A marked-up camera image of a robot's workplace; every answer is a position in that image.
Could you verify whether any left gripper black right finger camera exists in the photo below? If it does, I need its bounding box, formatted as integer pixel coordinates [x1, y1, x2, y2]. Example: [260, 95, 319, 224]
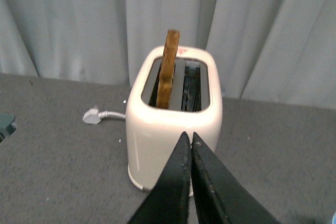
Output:
[191, 133, 279, 223]

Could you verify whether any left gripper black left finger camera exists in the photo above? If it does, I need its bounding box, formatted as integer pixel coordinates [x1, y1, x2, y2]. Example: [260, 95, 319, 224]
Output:
[128, 132, 192, 223]

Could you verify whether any blue cup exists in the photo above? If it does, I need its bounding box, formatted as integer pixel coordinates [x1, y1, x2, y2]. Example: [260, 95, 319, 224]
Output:
[330, 212, 336, 224]

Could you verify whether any cream white toaster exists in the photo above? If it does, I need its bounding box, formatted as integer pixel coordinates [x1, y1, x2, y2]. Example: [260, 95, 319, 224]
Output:
[125, 46, 223, 191]

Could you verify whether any white power plug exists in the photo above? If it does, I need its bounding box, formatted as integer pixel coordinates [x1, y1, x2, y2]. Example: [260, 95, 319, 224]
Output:
[82, 108, 101, 125]

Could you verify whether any brown toast slice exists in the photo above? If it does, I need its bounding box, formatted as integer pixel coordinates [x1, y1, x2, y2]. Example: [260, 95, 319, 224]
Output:
[156, 30, 180, 109]

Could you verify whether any dark green object at edge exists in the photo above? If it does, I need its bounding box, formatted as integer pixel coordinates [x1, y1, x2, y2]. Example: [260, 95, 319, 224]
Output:
[0, 114, 16, 142]

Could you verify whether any white power cable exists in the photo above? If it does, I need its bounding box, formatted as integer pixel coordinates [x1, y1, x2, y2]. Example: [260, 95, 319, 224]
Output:
[99, 110, 127, 120]

